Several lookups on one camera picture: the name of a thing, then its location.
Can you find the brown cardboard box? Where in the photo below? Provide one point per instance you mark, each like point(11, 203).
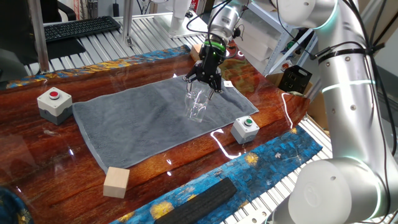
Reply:
point(314, 109)

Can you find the black foam block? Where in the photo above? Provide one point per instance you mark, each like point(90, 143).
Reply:
point(196, 205)

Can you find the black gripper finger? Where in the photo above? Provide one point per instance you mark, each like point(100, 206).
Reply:
point(217, 84)
point(190, 76)

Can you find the black office chair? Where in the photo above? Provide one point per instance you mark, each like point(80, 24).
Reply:
point(66, 11)

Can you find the blue starry tablecloth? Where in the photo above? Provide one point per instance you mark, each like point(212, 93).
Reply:
point(264, 161)

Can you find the grey towel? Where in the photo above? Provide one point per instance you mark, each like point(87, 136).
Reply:
point(140, 124)

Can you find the clear glass mug with water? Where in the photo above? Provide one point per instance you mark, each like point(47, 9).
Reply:
point(196, 105)

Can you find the white flat boxes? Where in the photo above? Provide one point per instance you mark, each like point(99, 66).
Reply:
point(255, 40)

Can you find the black plastic crate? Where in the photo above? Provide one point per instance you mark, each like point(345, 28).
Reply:
point(295, 79)

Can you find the dark monitor screen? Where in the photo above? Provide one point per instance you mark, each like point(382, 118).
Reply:
point(15, 31)

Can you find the white stand base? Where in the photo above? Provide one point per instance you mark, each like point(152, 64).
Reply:
point(177, 25)

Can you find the aluminium frame post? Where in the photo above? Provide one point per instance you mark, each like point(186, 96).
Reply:
point(38, 37)
point(127, 21)

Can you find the black desk mat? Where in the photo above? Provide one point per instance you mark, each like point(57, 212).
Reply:
point(66, 48)

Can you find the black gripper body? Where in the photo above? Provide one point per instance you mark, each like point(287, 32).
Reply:
point(209, 62)

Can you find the red push button box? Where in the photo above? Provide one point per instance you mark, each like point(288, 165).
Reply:
point(54, 107)

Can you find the green push button box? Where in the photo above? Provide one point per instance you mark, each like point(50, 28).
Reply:
point(244, 130)

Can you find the black keyboard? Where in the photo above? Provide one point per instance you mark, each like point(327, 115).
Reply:
point(81, 28)

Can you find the black power adapter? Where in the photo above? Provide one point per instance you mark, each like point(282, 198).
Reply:
point(116, 10)

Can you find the white metal shelf frame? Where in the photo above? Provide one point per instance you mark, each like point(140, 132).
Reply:
point(280, 43)

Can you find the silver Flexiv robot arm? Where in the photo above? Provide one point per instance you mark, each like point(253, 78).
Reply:
point(351, 124)

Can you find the light wooden cube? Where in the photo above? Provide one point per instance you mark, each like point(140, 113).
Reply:
point(116, 183)

